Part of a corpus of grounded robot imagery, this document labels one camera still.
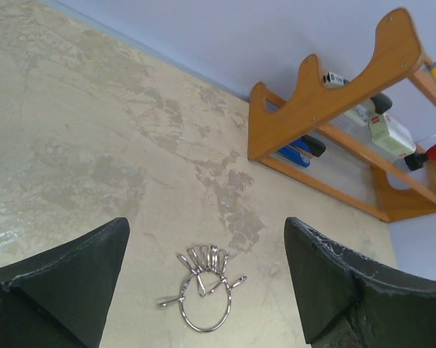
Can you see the wooden shelf rack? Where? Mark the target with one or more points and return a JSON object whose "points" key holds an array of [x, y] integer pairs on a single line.
{"points": [[274, 122]]}

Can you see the grey stapler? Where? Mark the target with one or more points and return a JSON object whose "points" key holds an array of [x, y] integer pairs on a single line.
{"points": [[359, 114]]}

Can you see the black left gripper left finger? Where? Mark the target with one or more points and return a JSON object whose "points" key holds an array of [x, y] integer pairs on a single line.
{"points": [[61, 297]]}

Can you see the silver keyring with clips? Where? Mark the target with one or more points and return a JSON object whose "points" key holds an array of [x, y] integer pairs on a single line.
{"points": [[207, 265]]}

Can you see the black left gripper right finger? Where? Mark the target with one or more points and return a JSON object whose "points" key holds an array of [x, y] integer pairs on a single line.
{"points": [[346, 299]]}

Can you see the blue stapler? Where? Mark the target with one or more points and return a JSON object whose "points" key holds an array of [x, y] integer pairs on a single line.
{"points": [[302, 150]]}

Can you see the white green staples box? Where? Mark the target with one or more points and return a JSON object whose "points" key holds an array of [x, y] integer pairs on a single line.
{"points": [[391, 136]]}

